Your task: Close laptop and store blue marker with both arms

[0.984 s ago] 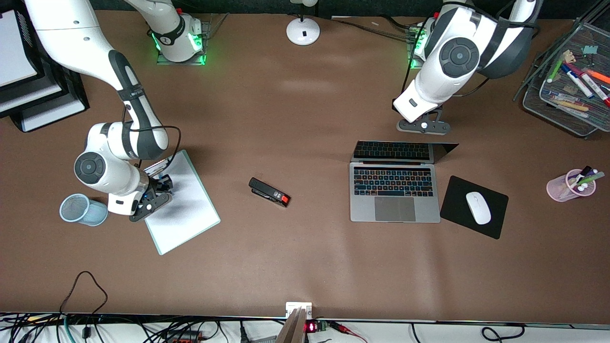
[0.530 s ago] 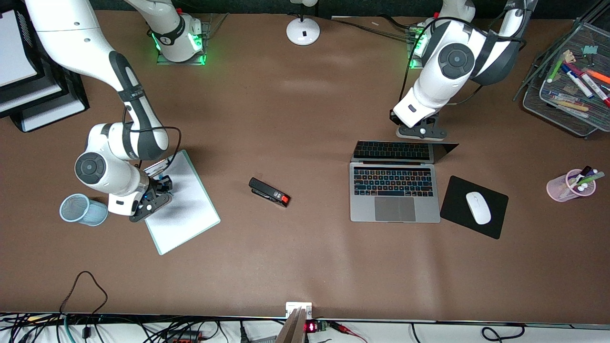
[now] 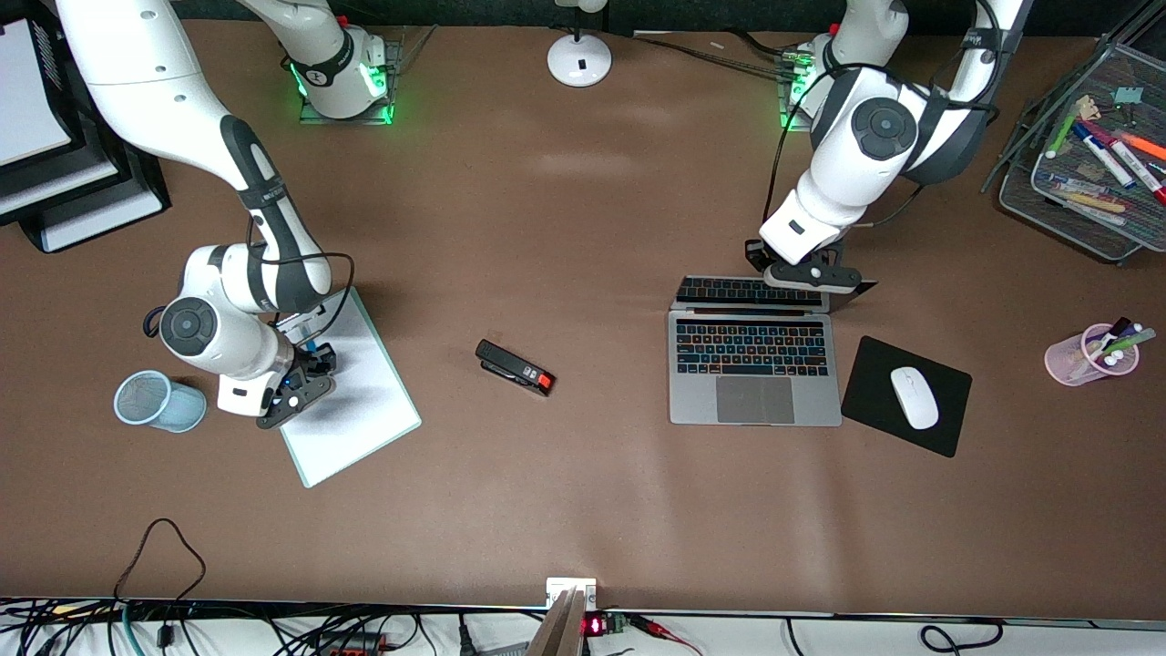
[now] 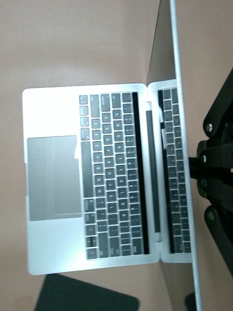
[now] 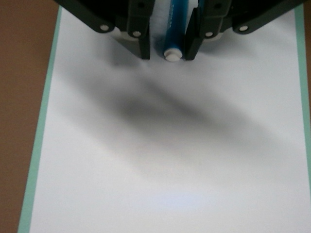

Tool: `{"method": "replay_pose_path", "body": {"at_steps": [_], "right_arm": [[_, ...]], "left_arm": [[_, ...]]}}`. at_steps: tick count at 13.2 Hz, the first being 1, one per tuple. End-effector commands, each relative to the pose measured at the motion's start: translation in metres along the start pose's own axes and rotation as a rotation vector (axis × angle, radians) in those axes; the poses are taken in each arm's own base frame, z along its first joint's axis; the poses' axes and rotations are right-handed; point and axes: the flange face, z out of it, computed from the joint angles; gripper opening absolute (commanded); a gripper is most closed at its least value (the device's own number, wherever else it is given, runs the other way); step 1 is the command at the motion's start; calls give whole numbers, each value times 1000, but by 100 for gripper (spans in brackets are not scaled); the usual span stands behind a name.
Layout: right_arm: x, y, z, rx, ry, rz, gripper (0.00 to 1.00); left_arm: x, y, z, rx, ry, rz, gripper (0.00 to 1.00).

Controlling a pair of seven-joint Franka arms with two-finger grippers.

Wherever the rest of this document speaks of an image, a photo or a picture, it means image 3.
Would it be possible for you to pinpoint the red wire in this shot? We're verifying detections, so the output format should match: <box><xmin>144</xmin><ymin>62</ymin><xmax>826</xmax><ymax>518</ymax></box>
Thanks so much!
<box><xmin>629</xmin><ymin>615</ymin><xmax>704</xmax><ymax>656</ymax></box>

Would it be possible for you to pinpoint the green marker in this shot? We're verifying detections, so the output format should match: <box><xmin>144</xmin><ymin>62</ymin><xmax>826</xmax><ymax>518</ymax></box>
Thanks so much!
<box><xmin>1046</xmin><ymin>111</ymin><xmax>1078</xmax><ymax>159</ymax></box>

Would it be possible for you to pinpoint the white round lamp base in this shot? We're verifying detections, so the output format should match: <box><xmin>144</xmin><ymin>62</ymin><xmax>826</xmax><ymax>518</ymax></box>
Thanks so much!
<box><xmin>547</xmin><ymin>0</ymin><xmax>613</xmax><ymax>89</ymax></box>

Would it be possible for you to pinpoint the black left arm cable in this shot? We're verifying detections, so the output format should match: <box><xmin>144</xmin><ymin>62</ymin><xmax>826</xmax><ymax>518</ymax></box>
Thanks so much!
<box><xmin>772</xmin><ymin>64</ymin><xmax>998</xmax><ymax>229</ymax></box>

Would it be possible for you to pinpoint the white clipboard with mint edge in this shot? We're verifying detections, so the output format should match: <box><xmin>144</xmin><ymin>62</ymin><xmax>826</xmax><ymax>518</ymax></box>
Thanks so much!
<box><xmin>273</xmin><ymin>285</ymin><xmax>423</xmax><ymax>489</ymax></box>

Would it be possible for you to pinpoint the aluminium camera post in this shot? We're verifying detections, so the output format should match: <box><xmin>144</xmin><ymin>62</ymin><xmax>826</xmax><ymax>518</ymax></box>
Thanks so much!
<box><xmin>527</xmin><ymin>588</ymin><xmax>588</xmax><ymax>656</ymax></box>

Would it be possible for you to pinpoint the yellow pencil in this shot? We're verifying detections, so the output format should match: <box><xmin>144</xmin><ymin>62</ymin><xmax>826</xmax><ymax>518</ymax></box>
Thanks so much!
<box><xmin>1061</xmin><ymin>189</ymin><xmax>1129</xmax><ymax>214</ymax></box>

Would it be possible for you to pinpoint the blue mesh pen cup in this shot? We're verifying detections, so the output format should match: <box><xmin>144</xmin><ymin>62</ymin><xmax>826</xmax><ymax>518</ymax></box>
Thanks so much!
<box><xmin>113</xmin><ymin>369</ymin><xmax>208</xmax><ymax>434</ymax></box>

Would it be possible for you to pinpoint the black table cable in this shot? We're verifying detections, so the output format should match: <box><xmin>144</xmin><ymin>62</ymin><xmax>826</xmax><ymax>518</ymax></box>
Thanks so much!
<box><xmin>629</xmin><ymin>29</ymin><xmax>803</xmax><ymax>76</ymax></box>

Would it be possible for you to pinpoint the white paper sheet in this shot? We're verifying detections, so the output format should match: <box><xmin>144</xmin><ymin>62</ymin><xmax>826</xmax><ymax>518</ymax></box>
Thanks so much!
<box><xmin>41</xmin><ymin>182</ymin><xmax>167</xmax><ymax>253</ymax></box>
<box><xmin>0</xmin><ymin>159</ymin><xmax>119</xmax><ymax>220</ymax></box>
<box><xmin>0</xmin><ymin>20</ymin><xmax>76</xmax><ymax>169</ymax></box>

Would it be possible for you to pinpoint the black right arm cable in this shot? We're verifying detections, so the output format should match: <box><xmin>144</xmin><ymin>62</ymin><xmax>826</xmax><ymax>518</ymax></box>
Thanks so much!
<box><xmin>244</xmin><ymin>214</ymin><xmax>356</xmax><ymax>340</ymax></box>

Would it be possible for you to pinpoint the dark looped cable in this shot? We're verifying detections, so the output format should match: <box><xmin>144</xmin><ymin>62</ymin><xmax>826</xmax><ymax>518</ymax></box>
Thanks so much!
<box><xmin>113</xmin><ymin>518</ymin><xmax>207</xmax><ymax>607</ymax></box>

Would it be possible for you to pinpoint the black stapler with orange tip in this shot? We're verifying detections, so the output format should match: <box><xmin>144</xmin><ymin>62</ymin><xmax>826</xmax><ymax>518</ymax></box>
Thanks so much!
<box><xmin>475</xmin><ymin>339</ymin><xmax>556</xmax><ymax>398</ymax></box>

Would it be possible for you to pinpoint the white computer mouse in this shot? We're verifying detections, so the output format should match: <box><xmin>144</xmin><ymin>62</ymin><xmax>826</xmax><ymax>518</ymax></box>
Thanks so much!
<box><xmin>889</xmin><ymin>366</ymin><xmax>940</xmax><ymax>431</ymax></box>

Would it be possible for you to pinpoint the black cable bundle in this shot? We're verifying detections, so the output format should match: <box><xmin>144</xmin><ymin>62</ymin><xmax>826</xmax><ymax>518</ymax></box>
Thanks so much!
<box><xmin>0</xmin><ymin>597</ymin><xmax>529</xmax><ymax>656</ymax></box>

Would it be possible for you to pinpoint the silver laptop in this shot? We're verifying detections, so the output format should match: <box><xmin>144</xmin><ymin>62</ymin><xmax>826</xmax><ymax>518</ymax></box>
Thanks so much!
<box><xmin>668</xmin><ymin>273</ymin><xmax>878</xmax><ymax>427</ymax></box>

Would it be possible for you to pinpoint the black mouse pad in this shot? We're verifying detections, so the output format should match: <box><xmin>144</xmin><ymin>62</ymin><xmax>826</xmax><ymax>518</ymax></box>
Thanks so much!
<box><xmin>840</xmin><ymin>335</ymin><xmax>973</xmax><ymax>458</ymax></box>

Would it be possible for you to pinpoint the pink translucent pen cup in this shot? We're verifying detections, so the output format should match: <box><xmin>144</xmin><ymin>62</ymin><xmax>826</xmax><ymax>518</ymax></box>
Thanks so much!
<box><xmin>1044</xmin><ymin>323</ymin><xmax>1141</xmax><ymax>387</ymax></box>

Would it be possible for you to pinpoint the green pen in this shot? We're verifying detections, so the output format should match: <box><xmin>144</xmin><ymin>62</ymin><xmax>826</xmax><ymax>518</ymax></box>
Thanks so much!
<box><xmin>1089</xmin><ymin>328</ymin><xmax>1158</xmax><ymax>359</ymax></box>

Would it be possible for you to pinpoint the white marker with blue cap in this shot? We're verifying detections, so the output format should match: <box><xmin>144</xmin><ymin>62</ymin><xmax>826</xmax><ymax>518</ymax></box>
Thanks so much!
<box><xmin>1071</xmin><ymin>121</ymin><xmax>1137</xmax><ymax>190</ymax></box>

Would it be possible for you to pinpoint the white camera bracket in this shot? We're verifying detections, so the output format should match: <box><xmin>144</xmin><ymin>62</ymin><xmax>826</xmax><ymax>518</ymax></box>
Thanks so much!
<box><xmin>546</xmin><ymin>577</ymin><xmax>598</xmax><ymax>611</ymax></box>

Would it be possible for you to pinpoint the black stacked paper tray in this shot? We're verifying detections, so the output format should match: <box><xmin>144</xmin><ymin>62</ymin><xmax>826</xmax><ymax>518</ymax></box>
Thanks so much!
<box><xmin>0</xmin><ymin>14</ymin><xmax>174</xmax><ymax>254</ymax></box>

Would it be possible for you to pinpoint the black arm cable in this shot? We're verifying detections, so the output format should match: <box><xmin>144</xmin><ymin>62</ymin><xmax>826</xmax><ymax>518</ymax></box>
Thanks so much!
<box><xmin>772</xmin><ymin>64</ymin><xmax>998</xmax><ymax>229</ymax></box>
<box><xmin>244</xmin><ymin>214</ymin><xmax>356</xmax><ymax>340</ymax></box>

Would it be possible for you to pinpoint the black coiled cable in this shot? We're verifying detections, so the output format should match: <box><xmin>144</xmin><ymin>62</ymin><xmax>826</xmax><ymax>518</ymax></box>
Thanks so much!
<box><xmin>918</xmin><ymin>620</ymin><xmax>1006</xmax><ymax>653</ymax></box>

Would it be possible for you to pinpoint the black wire mesh organizer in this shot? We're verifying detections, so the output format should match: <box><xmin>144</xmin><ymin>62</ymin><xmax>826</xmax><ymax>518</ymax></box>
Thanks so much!
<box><xmin>980</xmin><ymin>35</ymin><xmax>1166</xmax><ymax>267</ymax></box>

